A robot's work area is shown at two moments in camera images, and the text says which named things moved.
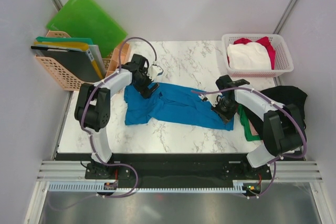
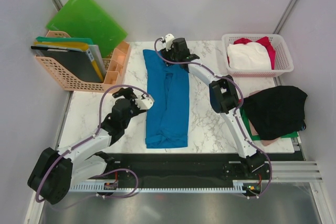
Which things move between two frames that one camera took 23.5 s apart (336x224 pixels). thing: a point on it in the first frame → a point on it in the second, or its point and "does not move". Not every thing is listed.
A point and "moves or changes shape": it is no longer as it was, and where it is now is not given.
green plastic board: x=81 y=18 does not move
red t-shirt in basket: x=264 y=41 does not move
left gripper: x=146 y=92 → x=128 y=93
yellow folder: x=67 y=44 does not move
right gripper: x=225 y=117 → x=166 y=53
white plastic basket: x=283 y=64 does not move
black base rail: x=171 y=168 does not move
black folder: x=77 y=64 does not move
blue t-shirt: x=172 y=104 moves or changes shape
